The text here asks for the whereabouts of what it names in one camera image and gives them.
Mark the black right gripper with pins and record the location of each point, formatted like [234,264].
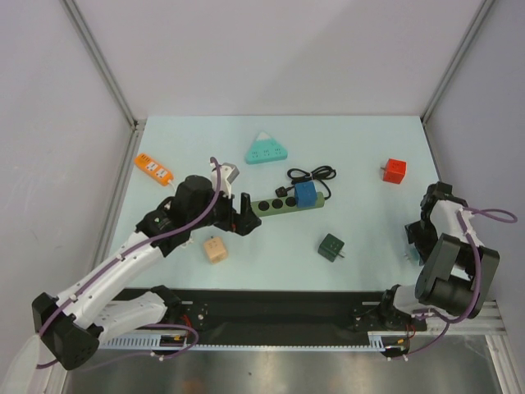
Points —
[413,236]

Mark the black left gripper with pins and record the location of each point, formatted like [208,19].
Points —
[242,223]

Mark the light blue plug charger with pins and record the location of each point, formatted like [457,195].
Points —
[410,256]

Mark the blue cube socket adapter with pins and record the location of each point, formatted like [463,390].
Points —
[305,194]

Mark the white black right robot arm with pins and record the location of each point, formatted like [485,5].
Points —
[457,269]

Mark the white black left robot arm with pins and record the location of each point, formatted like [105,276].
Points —
[73,324]

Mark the green power strip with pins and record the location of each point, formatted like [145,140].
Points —
[283,205]

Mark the beige cube socket adapter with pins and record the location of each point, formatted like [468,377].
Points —
[215,249]

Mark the teal mountain-shaped power strip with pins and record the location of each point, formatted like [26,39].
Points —
[265,149]

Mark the red cube socket adapter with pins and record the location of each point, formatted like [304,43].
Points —
[394,171]

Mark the orange power strip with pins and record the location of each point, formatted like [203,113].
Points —
[154,169]

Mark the dark green cube socket adapter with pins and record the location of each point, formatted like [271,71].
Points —
[330,247]

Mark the white cable duct rail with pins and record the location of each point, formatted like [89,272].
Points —
[171,342]

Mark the left aluminium frame post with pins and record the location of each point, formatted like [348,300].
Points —
[95,53]

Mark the aluminium frame post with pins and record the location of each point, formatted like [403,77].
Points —
[459,55]
[95,53]

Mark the right aluminium frame post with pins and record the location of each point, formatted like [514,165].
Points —
[459,55]

